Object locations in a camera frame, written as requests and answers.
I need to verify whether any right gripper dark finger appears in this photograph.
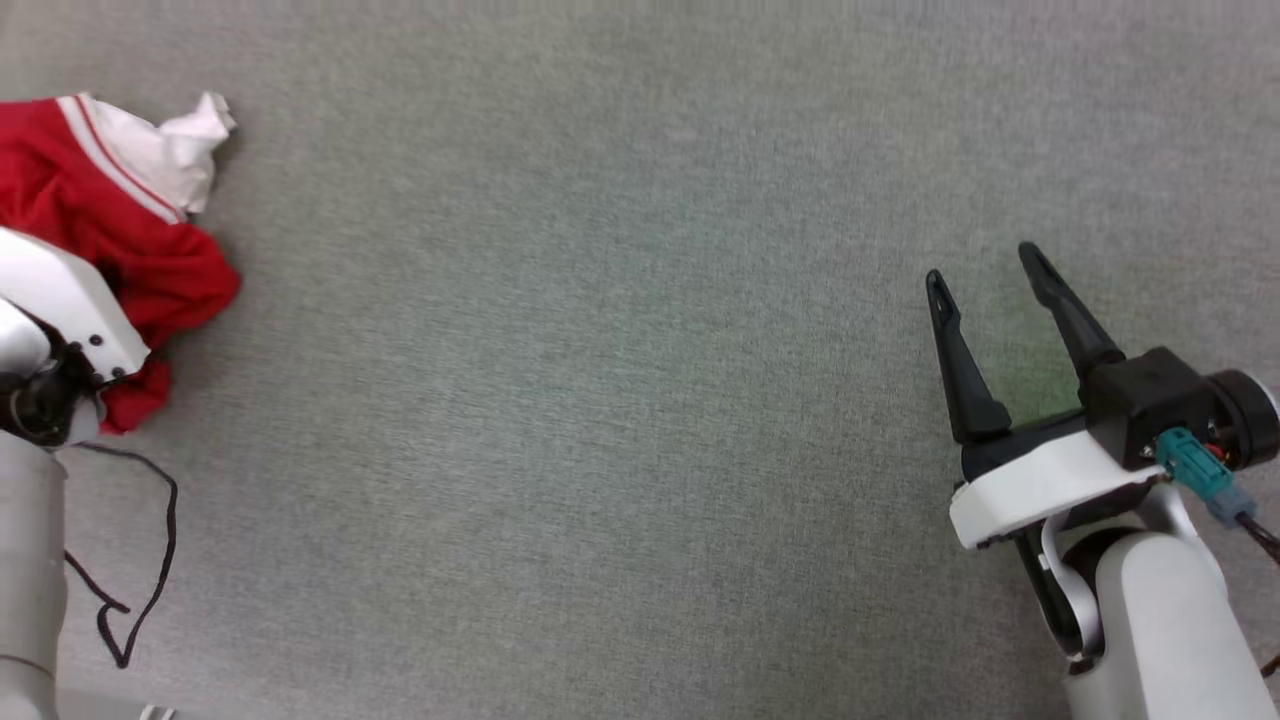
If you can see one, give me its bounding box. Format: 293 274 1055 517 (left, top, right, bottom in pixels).
926 269 1012 447
1017 241 1127 381

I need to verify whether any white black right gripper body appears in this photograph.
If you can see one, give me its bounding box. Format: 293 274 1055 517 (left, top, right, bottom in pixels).
947 408 1173 552

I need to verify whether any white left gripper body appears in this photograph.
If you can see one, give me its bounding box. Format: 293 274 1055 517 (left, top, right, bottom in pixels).
0 228 152 387

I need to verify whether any red and white garment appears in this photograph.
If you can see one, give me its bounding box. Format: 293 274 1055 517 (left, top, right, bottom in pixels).
0 92 243 436

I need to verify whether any grey fabric sofa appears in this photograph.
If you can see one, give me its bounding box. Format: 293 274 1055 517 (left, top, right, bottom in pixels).
0 0 1280 720

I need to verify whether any white right arm hose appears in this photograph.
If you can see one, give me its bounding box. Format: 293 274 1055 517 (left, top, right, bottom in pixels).
1038 508 1105 663

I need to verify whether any right arm teal-plug black cable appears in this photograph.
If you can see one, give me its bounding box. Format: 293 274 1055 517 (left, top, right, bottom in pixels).
1154 427 1280 563

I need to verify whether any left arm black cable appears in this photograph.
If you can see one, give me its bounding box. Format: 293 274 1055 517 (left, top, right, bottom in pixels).
62 443 180 670

